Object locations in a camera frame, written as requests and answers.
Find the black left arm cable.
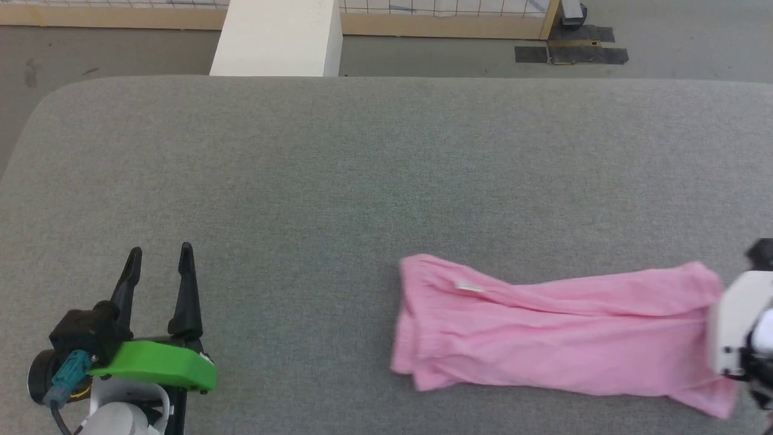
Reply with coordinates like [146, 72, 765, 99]
[43, 349, 92, 435]

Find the grey metal partition foot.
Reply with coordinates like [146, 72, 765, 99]
[559, 0, 588, 28]

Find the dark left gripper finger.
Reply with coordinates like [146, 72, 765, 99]
[111, 246, 144, 330]
[167, 242, 204, 340]

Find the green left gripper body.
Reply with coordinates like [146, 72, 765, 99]
[27, 334, 218, 405]

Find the black floor tape patch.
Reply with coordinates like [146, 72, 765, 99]
[515, 24, 630, 66]

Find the grey fabric sofa cushion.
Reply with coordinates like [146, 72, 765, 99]
[0, 75, 773, 435]

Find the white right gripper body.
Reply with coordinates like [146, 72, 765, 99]
[707, 270, 773, 379]

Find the white rectangular box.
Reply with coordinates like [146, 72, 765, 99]
[209, 0, 344, 77]

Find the lemon print partition screen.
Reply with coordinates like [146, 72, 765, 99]
[0, 0, 561, 41]

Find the pink cloth garment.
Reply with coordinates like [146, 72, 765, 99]
[390, 253, 739, 420]

